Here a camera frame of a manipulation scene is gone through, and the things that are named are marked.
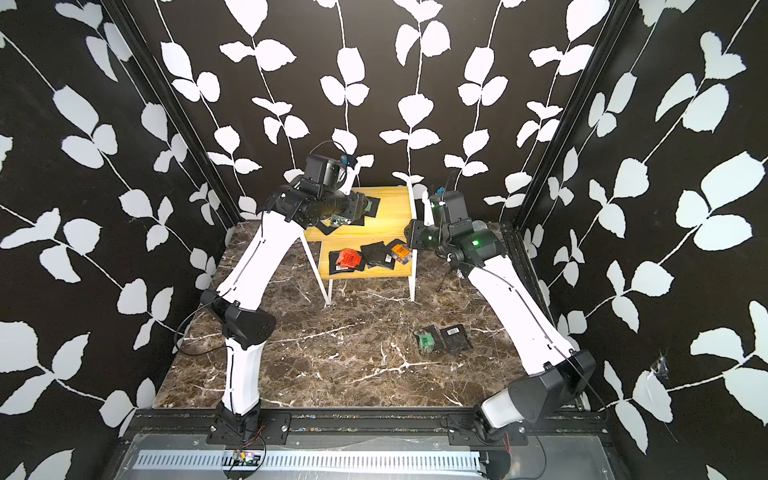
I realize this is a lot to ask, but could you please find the small green tea bag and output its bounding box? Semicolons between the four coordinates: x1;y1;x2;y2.
414;325;445;355

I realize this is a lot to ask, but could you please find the black barcode tea bag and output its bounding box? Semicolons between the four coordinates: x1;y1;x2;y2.
440;324;473;355

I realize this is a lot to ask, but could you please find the green label tea bag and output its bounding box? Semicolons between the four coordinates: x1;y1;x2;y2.
330;214;355;228

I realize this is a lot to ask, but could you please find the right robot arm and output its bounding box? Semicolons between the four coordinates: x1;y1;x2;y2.
404;189;596;430

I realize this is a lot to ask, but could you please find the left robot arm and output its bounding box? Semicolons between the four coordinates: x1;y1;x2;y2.
201;154;369;441

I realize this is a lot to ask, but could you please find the orange label tea bag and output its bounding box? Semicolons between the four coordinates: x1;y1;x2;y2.
385;239;412;265

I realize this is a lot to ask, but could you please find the wooden two-tier metal shelf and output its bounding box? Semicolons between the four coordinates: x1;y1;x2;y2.
304;186;417;304

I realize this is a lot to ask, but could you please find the black tea bag lower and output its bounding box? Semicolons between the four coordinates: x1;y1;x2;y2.
360;241;395;270

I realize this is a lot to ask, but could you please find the red tea bag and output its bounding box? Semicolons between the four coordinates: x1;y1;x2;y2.
335;248;365;271

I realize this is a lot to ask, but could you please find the black barcode pouch lower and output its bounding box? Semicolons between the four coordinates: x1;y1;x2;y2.
328;248;366;275

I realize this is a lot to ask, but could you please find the small green circuit board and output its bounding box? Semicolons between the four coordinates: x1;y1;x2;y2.
232;450;262;468

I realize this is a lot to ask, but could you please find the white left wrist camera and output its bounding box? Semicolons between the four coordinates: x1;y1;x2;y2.
335;154;359;195

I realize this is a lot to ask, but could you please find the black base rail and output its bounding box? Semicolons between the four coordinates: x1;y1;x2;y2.
124;407;611;449

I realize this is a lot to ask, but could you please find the white slotted cable duct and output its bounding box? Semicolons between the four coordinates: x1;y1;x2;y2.
129;450;482;474

